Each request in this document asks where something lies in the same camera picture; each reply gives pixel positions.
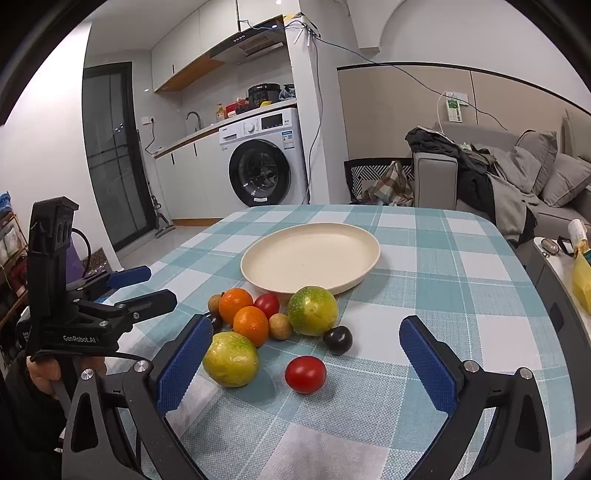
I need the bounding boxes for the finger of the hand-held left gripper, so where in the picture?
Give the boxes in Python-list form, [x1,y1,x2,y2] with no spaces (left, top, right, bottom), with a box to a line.
[76,289,178,324]
[85,265,152,296]

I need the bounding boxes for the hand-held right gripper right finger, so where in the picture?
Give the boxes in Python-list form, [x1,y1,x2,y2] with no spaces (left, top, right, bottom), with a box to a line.
[399,315,552,480]

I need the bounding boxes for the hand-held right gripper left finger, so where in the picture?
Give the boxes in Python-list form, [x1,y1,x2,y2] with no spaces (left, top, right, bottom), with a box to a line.
[62,314,214,480]

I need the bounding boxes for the green yellow round fruit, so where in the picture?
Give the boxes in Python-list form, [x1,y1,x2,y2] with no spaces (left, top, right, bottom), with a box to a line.
[287,285,339,337]
[202,331,260,388]

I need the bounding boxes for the large red tomato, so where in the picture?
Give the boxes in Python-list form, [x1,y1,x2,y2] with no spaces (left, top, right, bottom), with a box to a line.
[284,355,327,395]

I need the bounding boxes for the cream round plate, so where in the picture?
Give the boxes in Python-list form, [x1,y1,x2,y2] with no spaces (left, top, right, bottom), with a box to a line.
[240,223,381,295]

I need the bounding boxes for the person's left forearm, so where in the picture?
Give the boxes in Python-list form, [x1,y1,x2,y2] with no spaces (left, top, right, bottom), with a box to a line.
[0,355,70,480]

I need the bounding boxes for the person's left hand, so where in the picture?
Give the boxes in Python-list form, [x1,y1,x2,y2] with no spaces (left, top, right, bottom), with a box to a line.
[26,356,108,397]

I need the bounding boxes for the brown patterned bag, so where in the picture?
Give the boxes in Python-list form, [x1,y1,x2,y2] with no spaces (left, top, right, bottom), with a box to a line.
[81,248,110,278]

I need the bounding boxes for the purple bag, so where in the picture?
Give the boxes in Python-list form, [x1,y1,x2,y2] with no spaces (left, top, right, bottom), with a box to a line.
[67,235,85,282]

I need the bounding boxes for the storage shelf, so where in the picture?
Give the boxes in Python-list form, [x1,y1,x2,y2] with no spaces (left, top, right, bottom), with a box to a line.
[0,191,31,333]

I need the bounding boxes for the floor mop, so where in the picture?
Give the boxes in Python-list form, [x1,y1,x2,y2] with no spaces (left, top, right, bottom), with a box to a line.
[148,194,176,238]

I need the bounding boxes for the checked teal tablecloth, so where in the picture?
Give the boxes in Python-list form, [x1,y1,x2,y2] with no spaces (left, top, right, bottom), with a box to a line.
[106,204,580,480]

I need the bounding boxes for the orange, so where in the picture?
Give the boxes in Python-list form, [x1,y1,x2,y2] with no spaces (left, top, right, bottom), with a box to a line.
[233,306,270,348]
[219,287,254,325]

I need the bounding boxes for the small red tomato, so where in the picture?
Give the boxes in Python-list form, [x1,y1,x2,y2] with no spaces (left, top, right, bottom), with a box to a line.
[254,293,281,320]

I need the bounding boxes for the brown round fruit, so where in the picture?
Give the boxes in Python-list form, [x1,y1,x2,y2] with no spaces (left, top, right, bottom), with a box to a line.
[269,313,294,341]

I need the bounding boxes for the white lower kitchen cabinets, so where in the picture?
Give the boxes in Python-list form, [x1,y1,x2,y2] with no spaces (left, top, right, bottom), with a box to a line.
[154,134,232,222]

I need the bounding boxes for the dark glass door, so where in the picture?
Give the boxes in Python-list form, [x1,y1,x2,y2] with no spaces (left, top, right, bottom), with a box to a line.
[83,62,155,252]

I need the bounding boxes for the white side table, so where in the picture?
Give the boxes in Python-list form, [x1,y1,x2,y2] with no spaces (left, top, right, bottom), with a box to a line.
[526,235,591,444]

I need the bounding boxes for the yellow bag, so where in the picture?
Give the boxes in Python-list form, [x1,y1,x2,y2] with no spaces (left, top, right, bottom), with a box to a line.
[571,251,591,315]

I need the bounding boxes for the white washing machine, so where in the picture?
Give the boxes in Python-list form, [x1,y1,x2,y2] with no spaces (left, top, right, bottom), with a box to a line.
[218,107,310,208]

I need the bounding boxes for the plaid cloth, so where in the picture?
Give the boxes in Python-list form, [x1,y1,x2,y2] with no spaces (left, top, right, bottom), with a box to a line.
[362,161,414,206]

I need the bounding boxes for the grey sofa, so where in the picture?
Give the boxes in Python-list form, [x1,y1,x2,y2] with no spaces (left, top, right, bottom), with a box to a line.
[413,122,591,241]

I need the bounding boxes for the grey garment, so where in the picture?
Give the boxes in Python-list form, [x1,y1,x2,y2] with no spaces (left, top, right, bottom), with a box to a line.
[480,148,539,245]

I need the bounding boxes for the black jacket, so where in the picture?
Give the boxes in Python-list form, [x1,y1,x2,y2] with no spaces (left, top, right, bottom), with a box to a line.
[405,127,497,217]

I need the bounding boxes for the black patterned basket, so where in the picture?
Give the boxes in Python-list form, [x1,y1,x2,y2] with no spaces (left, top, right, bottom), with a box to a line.
[344,158,416,206]

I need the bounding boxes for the white bottle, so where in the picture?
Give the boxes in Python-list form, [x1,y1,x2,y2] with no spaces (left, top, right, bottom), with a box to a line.
[568,219,589,254]

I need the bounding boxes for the black cooker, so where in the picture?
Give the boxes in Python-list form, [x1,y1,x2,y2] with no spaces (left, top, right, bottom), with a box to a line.
[248,83,281,108]

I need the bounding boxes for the white upper cabinets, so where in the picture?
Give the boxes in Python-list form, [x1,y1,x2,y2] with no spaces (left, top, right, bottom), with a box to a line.
[151,0,301,93]

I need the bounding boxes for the grey pillow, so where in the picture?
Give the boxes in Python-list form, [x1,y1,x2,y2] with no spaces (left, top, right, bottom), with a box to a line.
[541,154,591,208]
[516,130,558,195]

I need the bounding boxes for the range hood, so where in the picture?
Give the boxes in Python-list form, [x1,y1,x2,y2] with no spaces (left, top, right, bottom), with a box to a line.
[210,14,286,65]

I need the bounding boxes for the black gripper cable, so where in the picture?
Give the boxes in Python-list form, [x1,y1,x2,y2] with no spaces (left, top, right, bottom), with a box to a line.
[69,228,93,278]

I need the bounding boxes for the white green wall controller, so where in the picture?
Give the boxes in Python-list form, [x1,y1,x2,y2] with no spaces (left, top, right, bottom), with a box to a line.
[443,95,465,123]

